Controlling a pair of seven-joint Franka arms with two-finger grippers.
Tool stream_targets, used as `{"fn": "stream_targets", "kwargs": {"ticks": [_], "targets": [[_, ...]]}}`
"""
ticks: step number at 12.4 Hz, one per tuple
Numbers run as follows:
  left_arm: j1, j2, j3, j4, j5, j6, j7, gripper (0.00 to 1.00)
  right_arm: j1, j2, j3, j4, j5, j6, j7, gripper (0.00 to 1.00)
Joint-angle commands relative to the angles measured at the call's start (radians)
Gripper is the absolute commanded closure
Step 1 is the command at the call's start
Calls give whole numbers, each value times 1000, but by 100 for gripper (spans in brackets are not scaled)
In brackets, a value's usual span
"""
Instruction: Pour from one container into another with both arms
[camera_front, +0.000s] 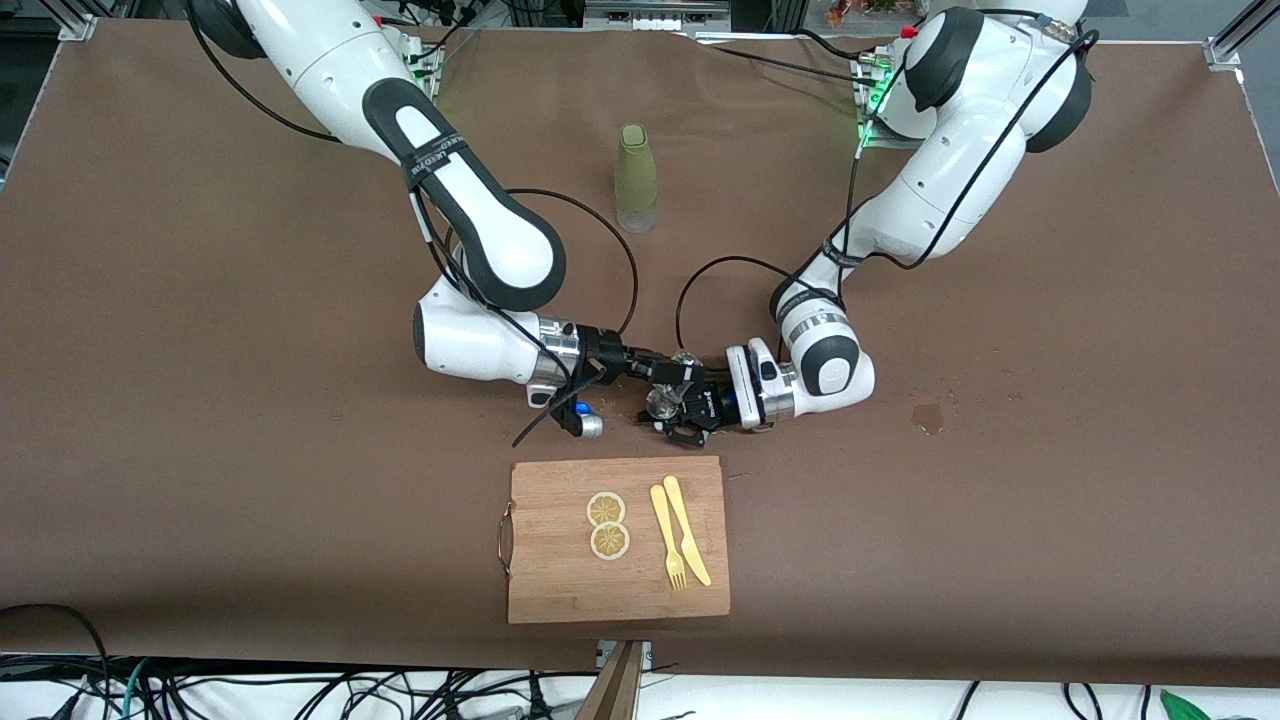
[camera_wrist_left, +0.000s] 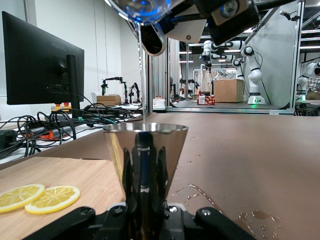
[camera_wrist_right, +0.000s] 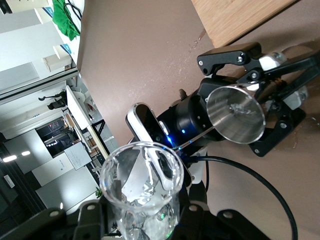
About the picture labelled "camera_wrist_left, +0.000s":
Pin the cardboard box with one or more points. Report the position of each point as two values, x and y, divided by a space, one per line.
108 100
228 91

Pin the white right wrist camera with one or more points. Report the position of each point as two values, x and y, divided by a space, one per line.
185 31

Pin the black computer monitor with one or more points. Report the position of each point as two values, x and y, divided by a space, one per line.
37 62

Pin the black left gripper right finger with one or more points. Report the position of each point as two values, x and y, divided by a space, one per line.
200 227

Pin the brown table cover sheet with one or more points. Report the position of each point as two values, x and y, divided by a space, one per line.
250 150

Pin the person in plaid shirt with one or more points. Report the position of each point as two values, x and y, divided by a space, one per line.
313 85

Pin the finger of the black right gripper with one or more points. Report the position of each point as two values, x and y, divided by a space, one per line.
232 20

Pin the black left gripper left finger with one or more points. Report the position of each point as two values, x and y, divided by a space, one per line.
100 225

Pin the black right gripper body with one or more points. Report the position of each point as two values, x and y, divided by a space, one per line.
272 3

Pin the wooden cutting board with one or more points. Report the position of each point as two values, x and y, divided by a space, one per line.
75 175

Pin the white lab robot arm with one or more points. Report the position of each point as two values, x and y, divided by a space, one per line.
253 75
303 80

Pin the red snack box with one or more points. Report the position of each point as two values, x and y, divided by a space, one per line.
206 100

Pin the lemon slice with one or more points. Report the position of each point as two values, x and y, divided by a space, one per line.
57 200
17 197

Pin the clear glass measuring cup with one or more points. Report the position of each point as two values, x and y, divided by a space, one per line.
140 10

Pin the steel double jigger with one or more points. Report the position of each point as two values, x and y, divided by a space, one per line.
117 150

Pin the small black robot arm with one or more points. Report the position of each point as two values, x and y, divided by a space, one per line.
125 92
136 91

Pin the aluminium frame post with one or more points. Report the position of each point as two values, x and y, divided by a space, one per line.
297 62
150 87

